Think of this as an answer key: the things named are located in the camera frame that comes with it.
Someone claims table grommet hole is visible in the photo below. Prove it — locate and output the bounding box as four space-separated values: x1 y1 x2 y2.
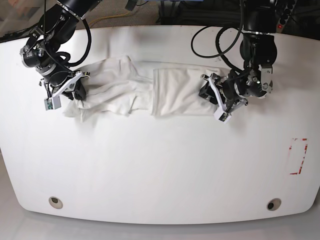
266 198 282 211
48 196 63 210

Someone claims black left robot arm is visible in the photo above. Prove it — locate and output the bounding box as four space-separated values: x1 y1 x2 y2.
211 0 278 106

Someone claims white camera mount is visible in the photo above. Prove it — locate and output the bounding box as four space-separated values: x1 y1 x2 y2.
200 73 248 124
39 70 90 111

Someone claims white printed T-shirt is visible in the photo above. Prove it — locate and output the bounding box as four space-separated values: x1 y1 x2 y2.
63 55 228 122

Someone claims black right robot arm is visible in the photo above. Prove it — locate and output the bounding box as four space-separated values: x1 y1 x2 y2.
20 0 100 98

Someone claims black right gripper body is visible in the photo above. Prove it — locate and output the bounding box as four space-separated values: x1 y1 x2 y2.
20 27 75 87

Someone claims left table grommet hole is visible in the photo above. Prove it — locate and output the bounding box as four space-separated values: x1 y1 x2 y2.
48 196 63 210

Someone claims right table grommet hole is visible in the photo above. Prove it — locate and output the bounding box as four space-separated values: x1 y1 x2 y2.
266 198 282 211

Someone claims yellow cable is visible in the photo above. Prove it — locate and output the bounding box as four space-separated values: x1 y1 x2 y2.
86 8 143 30

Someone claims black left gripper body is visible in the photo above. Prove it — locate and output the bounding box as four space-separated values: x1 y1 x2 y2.
221 64 273 103

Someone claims red tape rectangle marker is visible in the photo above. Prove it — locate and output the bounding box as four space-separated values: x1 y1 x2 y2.
286 138 309 175

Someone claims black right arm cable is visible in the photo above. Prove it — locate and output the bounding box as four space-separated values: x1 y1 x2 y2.
41 0 92 68

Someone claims black power strip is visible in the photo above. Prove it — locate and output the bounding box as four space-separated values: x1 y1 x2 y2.
275 0 297 33

